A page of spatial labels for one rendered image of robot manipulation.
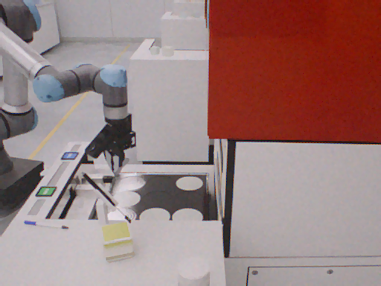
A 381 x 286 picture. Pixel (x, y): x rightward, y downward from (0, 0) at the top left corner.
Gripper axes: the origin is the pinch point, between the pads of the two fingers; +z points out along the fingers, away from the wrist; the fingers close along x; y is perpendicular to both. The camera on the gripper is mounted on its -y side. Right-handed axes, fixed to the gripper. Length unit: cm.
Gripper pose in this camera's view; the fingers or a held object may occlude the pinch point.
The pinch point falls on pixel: (114, 173)
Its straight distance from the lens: 129.8
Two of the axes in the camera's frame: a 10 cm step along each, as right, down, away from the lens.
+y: 5.5, -4.3, 7.2
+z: -0.9, 8.2, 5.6
